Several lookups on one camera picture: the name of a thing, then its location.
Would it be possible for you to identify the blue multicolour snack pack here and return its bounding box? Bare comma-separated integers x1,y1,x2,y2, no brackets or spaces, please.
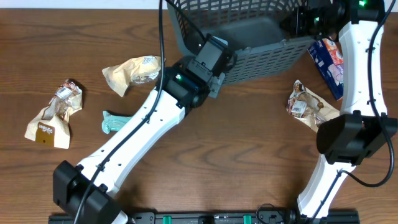
308,39,344,100

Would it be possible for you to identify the beige brown snack bag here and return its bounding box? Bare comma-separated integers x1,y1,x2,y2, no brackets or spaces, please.
286,80,340,133
24,80,83,149

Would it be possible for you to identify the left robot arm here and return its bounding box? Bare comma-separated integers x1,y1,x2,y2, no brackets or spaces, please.
53,34,234,223

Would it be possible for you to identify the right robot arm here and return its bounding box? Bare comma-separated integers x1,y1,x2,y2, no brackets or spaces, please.
280,0,397,223

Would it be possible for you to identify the grey plastic basket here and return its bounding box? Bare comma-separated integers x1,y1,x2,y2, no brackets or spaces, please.
166,0,315,85

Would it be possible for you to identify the beige snack bag top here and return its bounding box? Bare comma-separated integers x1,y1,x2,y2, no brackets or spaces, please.
102,55,161,97

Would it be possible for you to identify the mint green snack packet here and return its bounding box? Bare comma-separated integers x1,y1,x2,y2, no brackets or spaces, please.
101,111,132,134

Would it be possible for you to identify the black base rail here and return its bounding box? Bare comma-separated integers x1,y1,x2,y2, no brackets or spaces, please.
48,208,361,224

